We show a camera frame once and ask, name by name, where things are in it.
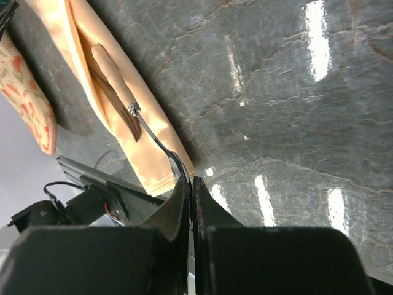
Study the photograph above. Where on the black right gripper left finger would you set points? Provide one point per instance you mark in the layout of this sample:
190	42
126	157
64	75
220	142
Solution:
151	258

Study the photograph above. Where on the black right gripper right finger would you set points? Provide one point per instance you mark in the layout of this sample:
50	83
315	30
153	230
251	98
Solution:
231	258

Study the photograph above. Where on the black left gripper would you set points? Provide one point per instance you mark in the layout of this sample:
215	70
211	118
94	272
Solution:
7	10

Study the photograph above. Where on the peach cloth napkin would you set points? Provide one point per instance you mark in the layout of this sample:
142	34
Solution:
74	28

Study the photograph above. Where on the metal spoon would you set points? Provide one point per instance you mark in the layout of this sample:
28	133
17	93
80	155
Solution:
111	72

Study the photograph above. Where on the floral oven mitt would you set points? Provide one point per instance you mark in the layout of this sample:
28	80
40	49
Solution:
20	88

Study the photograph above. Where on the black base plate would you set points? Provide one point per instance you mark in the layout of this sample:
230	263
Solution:
103	194

